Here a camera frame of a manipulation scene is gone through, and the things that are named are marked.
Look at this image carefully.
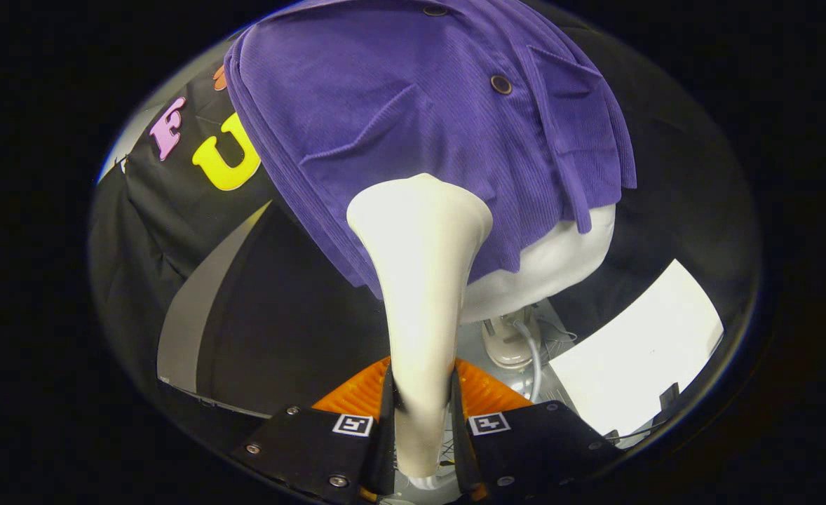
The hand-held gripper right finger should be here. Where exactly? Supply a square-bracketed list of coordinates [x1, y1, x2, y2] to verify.
[450, 358, 625, 504]

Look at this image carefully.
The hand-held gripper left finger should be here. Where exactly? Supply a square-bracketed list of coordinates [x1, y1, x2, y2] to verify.
[233, 356, 396, 504]

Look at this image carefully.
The white garment steamer head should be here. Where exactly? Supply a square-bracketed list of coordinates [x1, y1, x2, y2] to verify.
[346, 173, 494, 485]

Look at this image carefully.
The purple corduroy jacket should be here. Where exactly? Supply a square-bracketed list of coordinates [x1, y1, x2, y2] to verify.
[224, 0, 638, 299]

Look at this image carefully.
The mannequin stand base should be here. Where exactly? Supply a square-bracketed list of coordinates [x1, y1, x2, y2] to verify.
[482, 309, 543, 370]

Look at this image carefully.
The grey cabinet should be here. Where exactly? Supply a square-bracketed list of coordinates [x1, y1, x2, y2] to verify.
[157, 200, 394, 422]

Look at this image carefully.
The white floor sheet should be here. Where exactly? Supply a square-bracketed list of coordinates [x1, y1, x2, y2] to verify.
[548, 260, 726, 440]

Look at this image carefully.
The white mannequin torso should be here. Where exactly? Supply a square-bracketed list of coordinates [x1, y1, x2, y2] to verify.
[459, 203, 617, 325]

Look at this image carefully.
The black backdrop cloth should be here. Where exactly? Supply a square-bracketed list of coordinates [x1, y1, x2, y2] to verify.
[90, 0, 764, 422]

